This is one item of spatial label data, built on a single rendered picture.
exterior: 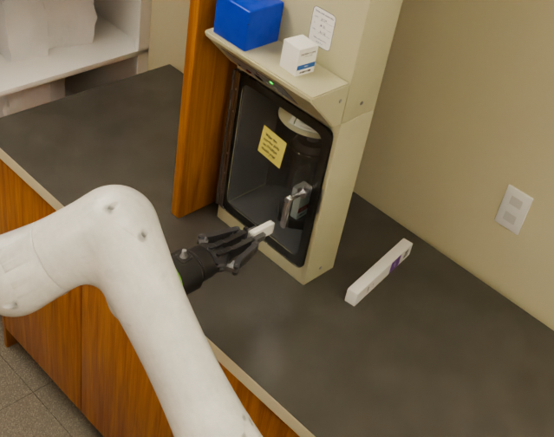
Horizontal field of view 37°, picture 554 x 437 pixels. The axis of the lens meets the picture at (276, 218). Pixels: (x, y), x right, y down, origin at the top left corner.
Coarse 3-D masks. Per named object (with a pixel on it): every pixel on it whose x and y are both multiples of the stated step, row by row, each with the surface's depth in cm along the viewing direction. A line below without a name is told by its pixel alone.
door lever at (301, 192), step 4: (300, 188) 187; (300, 192) 187; (304, 192) 187; (288, 196) 185; (292, 196) 185; (296, 196) 186; (300, 196) 187; (304, 196) 187; (284, 200) 185; (288, 200) 184; (292, 200) 185; (284, 204) 186; (288, 204) 185; (284, 208) 186; (288, 208) 186; (284, 212) 187; (288, 212) 187; (284, 216) 187; (288, 216) 188; (284, 220) 188; (288, 220) 189; (280, 224) 190; (284, 224) 189
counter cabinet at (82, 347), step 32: (0, 160) 237; (0, 192) 246; (32, 192) 230; (0, 224) 255; (96, 288) 223; (32, 320) 265; (64, 320) 247; (96, 320) 230; (32, 352) 276; (64, 352) 256; (96, 352) 238; (128, 352) 223; (64, 384) 266; (96, 384) 247; (128, 384) 231; (96, 416) 256; (128, 416) 239; (160, 416) 224; (256, 416) 188
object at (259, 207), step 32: (256, 96) 187; (256, 128) 191; (288, 128) 183; (320, 128) 176; (256, 160) 196; (288, 160) 187; (320, 160) 180; (256, 192) 200; (288, 192) 192; (320, 192) 184; (256, 224) 205; (288, 224) 196; (288, 256) 200
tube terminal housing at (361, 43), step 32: (288, 0) 171; (320, 0) 164; (352, 0) 159; (384, 0) 159; (288, 32) 174; (352, 32) 162; (384, 32) 165; (320, 64) 171; (352, 64) 165; (384, 64) 172; (352, 96) 170; (352, 128) 177; (352, 160) 185; (320, 224) 191; (320, 256) 200
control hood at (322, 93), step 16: (208, 32) 175; (224, 48) 174; (256, 48) 172; (272, 48) 173; (256, 64) 168; (272, 64) 168; (272, 80) 168; (288, 80) 164; (304, 80) 165; (320, 80) 166; (336, 80) 167; (304, 96) 161; (320, 96) 161; (336, 96) 166; (320, 112) 165; (336, 112) 169
